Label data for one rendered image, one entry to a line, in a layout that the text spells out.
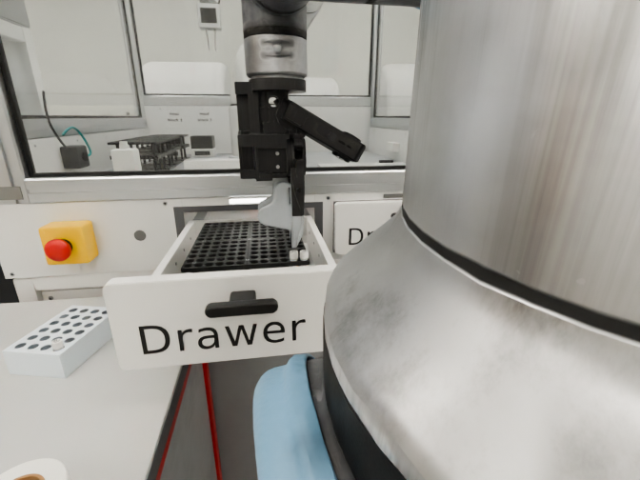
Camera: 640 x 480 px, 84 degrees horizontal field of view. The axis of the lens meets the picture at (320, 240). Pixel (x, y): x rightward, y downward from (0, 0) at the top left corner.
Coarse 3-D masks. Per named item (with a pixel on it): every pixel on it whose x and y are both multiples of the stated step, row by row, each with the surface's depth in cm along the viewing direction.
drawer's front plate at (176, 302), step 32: (128, 288) 38; (160, 288) 38; (192, 288) 39; (224, 288) 39; (256, 288) 40; (288, 288) 41; (320, 288) 41; (128, 320) 39; (160, 320) 40; (192, 320) 40; (224, 320) 41; (256, 320) 41; (288, 320) 42; (320, 320) 43; (128, 352) 40; (160, 352) 41; (192, 352) 41; (224, 352) 42; (256, 352) 43; (288, 352) 44
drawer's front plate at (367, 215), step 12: (336, 204) 72; (348, 204) 72; (360, 204) 72; (372, 204) 73; (384, 204) 73; (396, 204) 74; (336, 216) 73; (348, 216) 73; (360, 216) 73; (372, 216) 74; (384, 216) 74; (336, 228) 73; (348, 228) 74; (360, 228) 74; (372, 228) 75; (336, 240) 74; (348, 240) 75; (336, 252) 75
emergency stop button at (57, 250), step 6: (54, 240) 61; (60, 240) 61; (48, 246) 60; (54, 246) 61; (60, 246) 61; (66, 246) 61; (48, 252) 61; (54, 252) 61; (60, 252) 61; (66, 252) 61; (54, 258) 61; (60, 258) 61; (66, 258) 62
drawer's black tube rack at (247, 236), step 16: (208, 224) 69; (224, 224) 69; (240, 224) 68; (256, 224) 68; (208, 240) 59; (224, 240) 59; (240, 240) 59; (256, 240) 59; (272, 240) 60; (288, 240) 60; (192, 256) 53; (208, 256) 52; (224, 256) 52; (240, 256) 52; (256, 256) 53; (272, 256) 53; (288, 256) 52; (192, 272) 50
